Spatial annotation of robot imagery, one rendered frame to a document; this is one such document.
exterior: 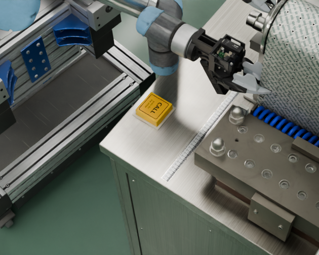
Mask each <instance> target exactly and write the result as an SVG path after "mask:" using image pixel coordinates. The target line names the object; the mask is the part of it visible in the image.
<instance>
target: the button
mask: <svg viewBox="0 0 319 255"><path fill-rule="evenodd" d="M172 109H173V105H172V104H171V103H170V102H168V101H166V100H164V99H163V98H161V97H159V96H158V95H156V94H154V93H153V92H151V93H150V94H149V95H148V96H147V97H146V98H145V99H144V101H143V102H142V103H141V104H140V105H139V106H138V107H137V108H136V114H137V115H138V116H140V117H141V118H143V119H145V120H146V121H148V122H149V123H151V124H153V125H154V126H158V125H159V124H160V123H161V122H162V121H163V120H164V118H165V117H166V116H167V115H168V114H169V113H170V111H171V110H172Z"/></svg>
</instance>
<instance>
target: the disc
mask: <svg viewBox="0 0 319 255"><path fill-rule="evenodd" d="M287 1H288V0H282V1H281V2H280V4H279V5H278V6H277V8H276V10H275V11H274V13H273V15H272V16H271V18H270V20H269V22H268V24H267V27H266V29H265V32H264V35H263V38H262V42H261V53H262V54H264V53H265V47H266V41H267V37H268V34H269V31H270V29H271V27H272V24H273V22H274V20H275V18H276V17H277V15H278V13H279V12H280V10H281V9H282V7H283V6H284V4H285V3H286V2H287Z"/></svg>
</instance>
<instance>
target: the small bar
mask: <svg viewBox="0 0 319 255"><path fill-rule="evenodd" d="M292 148H294V149H296V150H297V151H299V152H301V153H303V154H304V155H306V156H308V157H310V158H311V159H313V160H315V161H317V162H318V163H319V147H317V146H315V145H313V144H311V143H310V142H308V141H306V140H304V139H302V138H301V137H299V136H297V138H296V139H295V140H294V142H293V143H292Z"/></svg>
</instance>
